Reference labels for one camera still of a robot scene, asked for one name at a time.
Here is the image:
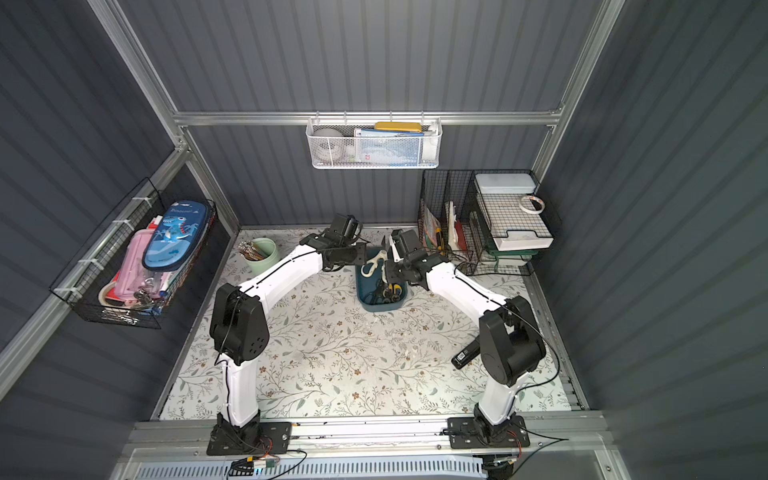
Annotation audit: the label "cream handled kitchen scissors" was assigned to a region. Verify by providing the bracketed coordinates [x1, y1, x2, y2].
[360, 249, 388, 279]

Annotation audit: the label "teal plastic storage box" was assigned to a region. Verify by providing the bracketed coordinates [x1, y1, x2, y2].
[355, 247, 409, 313]

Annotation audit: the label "yellow handled scissors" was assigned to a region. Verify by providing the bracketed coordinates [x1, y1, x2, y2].
[376, 280, 403, 304]

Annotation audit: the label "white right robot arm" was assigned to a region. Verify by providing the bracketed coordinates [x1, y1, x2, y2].
[382, 229, 547, 427]

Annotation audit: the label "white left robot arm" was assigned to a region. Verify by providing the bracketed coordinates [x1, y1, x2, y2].
[209, 214, 366, 428]

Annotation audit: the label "mint green pen cup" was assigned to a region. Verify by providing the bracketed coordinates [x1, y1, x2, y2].
[238, 238, 280, 276]

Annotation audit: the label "tape roll in basket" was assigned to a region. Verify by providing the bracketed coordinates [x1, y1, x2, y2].
[308, 128, 346, 164]

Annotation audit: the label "checkered white notebook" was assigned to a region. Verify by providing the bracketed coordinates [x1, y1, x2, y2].
[476, 193, 554, 251]

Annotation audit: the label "yellow case in basket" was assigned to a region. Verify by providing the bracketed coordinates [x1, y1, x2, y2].
[374, 121, 423, 134]

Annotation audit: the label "white tape roll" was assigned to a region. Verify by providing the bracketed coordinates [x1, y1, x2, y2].
[518, 195, 546, 215]

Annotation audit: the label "blue shark pencil case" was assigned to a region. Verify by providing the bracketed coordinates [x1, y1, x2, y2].
[142, 200, 213, 272]

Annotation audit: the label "pink pencil case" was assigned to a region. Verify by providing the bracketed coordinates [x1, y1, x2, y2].
[107, 229, 154, 302]

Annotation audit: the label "black wire desk organizer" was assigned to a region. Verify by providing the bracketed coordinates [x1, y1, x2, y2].
[419, 169, 562, 276]

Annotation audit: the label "white wire wall basket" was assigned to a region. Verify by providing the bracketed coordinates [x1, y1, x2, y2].
[305, 119, 443, 170]

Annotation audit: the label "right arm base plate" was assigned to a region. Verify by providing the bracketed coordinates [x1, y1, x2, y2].
[441, 414, 530, 450]

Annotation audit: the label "black wire side basket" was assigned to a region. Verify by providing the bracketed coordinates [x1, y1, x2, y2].
[50, 180, 217, 329]

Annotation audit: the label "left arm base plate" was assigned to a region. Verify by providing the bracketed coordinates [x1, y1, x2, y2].
[206, 420, 293, 456]

